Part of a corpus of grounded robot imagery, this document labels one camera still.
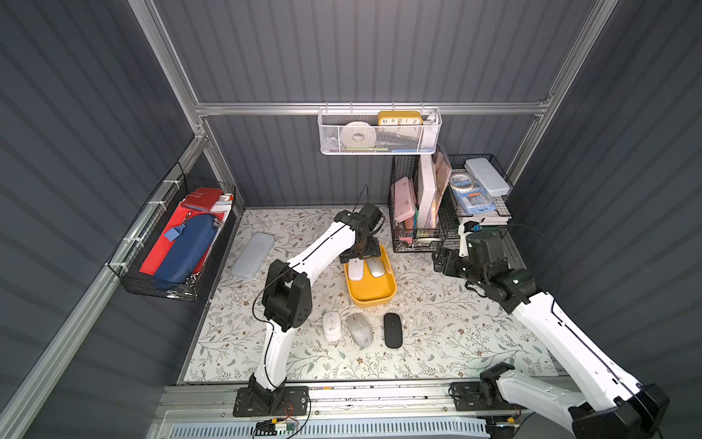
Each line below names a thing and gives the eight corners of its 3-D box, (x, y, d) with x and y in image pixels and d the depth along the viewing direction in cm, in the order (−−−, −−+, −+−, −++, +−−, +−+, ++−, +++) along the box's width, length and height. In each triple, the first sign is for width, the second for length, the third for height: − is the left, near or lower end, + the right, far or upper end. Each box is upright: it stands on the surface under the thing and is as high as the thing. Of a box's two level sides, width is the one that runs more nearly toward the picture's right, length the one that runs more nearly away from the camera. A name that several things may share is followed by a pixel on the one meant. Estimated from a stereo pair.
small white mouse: (322, 341, 86) (321, 338, 84) (324, 314, 91) (323, 311, 89) (341, 341, 86) (340, 338, 84) (342, 314, 91) (341, 311, 89)
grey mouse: (359, 350, 84) (359, 347, 81) (344, 321, 90) (344, 317, 87) (375, 341, 86) (375, 338, 83) (359, 313, 92) (359, 309, 89)
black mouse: (385, 348, 85) (385, 345, 83) (383, 316, 91) (383, 313, 89) (402, 347, 85) (403, 345, 83) (399, 316, 91) (400, 313, 89)
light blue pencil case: (231, 275, 102) (229, 272, 100) (256, 234, 114) (254, 231, 113) (254, 280, 100) (253, 277, 98) (277, 238, 113) (276, 235, 111)
